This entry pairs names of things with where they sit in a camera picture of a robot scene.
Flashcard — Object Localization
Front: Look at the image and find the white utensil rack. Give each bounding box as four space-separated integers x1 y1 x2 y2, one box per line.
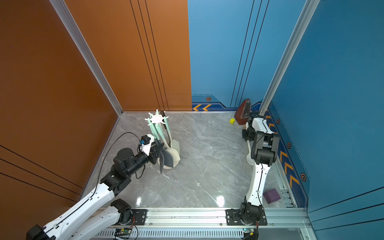
144 109 181 170

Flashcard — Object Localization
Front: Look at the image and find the mint handle white spatula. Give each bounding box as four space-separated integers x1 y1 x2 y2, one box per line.
165 119 181 167

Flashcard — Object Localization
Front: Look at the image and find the wooden handle white spatula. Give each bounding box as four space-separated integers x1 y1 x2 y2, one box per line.
246 140 255 166

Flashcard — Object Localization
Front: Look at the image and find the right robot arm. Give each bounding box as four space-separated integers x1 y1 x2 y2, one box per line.
240 111 280 225

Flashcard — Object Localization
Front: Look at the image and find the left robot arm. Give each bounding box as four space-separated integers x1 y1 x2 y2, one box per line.
26 143 164 240

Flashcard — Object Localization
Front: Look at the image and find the left green circuit board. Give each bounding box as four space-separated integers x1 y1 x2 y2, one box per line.
114 228 133 238

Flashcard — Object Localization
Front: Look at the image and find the green circuit board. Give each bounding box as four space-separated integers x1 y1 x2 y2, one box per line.
242 228 259 240
114 228 133 238

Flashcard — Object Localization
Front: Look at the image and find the dark red metronome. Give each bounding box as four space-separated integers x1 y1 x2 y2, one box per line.
235 99 252 125

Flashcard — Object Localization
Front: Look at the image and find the right green circuit board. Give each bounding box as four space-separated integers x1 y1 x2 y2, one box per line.
242 228 259 240

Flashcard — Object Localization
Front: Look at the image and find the purple flat block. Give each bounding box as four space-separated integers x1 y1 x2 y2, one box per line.
263 189 282 204

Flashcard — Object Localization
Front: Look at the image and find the mint handle grey turner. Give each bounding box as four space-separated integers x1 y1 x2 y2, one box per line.
148 119 164 174

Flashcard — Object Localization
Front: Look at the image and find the mint handle grey spatula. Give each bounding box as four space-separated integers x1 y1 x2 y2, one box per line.
154 124 173 169

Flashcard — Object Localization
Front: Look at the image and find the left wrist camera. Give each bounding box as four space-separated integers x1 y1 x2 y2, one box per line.
139 134 155 156

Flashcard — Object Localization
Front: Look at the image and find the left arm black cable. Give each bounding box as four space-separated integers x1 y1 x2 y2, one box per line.
89 131 143 199

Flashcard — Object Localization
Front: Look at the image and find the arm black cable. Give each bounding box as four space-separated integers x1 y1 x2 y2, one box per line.
89 131 143 199
255 163 265 208

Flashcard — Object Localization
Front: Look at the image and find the black handle metal utensil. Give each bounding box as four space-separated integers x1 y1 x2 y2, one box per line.
160 111 168 128

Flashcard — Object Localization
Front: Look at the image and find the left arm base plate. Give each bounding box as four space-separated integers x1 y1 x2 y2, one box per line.
117 209 148 226

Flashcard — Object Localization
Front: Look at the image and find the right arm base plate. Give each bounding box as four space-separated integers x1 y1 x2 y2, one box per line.
225 209 268 226

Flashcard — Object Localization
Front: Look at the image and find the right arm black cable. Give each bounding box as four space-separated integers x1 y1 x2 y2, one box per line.
255 163 265 208

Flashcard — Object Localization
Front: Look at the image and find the aluminium front rail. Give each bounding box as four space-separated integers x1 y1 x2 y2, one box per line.
86 208 312 231

